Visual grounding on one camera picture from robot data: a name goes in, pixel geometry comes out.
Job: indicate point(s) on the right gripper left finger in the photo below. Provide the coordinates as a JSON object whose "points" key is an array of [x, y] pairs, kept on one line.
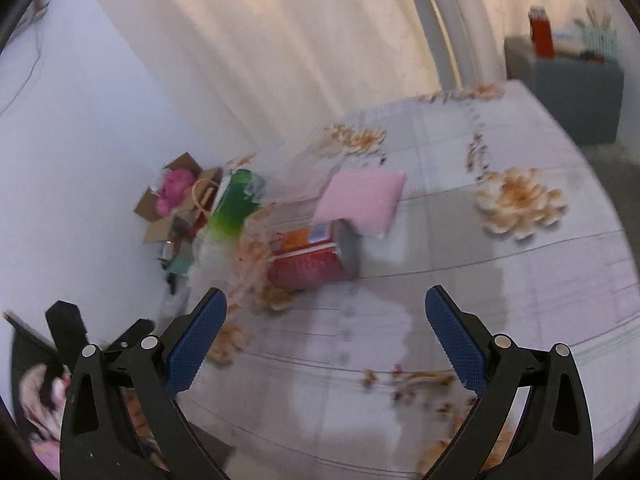
{"points": [[98, 440]]}

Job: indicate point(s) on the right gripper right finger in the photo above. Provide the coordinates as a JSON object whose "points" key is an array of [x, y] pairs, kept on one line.
{"points": [[553, 439]]}

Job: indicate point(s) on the floral tablecloth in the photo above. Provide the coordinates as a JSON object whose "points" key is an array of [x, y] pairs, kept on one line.
{"points": [[311, 395]]}

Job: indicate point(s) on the orange snack wrapper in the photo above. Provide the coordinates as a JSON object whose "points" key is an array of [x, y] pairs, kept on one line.
{"points": [[250, 285]]}

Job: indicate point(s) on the brown cardboard box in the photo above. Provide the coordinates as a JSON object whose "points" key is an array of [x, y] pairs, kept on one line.
{"points": [[191, 215]]}

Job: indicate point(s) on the green plastic bottle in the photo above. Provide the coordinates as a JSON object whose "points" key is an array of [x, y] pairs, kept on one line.
{"points": [[239, 196]]}

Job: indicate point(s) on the pink plush item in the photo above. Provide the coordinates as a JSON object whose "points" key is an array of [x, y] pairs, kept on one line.
{"points": [[175, 185]]}

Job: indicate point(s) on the red biscuit box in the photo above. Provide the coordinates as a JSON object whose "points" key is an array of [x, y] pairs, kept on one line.
{"points": [[310, 257]]}

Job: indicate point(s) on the clear plastic bag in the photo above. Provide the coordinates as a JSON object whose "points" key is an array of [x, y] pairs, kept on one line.
{"points": [[295, 169]]}

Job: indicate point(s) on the grey cabinet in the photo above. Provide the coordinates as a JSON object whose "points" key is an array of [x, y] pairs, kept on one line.
{"points": [[584, 97]]}

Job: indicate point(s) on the teal utensil basket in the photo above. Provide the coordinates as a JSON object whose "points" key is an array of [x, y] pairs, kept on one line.
{"points": [[598, 35]]}

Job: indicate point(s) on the red thermos bottle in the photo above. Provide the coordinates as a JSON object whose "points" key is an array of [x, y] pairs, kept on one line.
{"points": [[540, 31]]}

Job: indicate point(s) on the cream patterned curtain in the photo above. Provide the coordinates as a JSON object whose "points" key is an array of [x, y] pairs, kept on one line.
{"points": [[245, 73]]}

